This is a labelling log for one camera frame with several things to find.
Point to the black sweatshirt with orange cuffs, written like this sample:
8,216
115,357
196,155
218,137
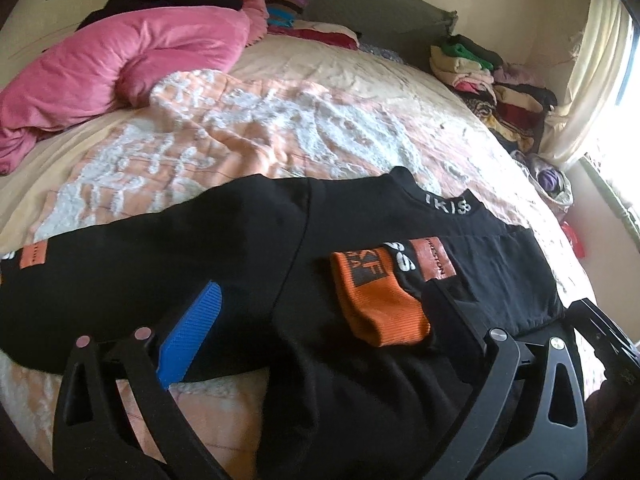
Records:
250,260

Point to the plastic bag with purple cloth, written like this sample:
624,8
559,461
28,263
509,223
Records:
550,180

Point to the window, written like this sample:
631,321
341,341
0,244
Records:
625,110

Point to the peach and white tufted blanket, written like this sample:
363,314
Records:
250,125

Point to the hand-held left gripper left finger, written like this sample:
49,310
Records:
191,324

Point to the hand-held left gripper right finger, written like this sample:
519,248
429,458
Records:
500,362

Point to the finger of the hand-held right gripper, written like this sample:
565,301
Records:
605,340

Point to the pile of folded clothes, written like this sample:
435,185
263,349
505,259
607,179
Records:
480,75

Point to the red plastic item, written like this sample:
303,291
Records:
574,242

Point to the grey patterned pillow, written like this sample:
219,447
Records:
380,52

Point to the striped colourful cloth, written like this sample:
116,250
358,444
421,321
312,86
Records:
287,7

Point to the pink duvet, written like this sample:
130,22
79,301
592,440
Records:
125,50

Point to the grey-green headboard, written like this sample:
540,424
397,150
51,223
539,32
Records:
360,5

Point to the cream curtain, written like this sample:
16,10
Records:
595,60

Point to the bed with cream sheet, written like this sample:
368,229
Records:
350,70

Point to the red and white folded cloth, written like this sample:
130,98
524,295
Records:
320,35

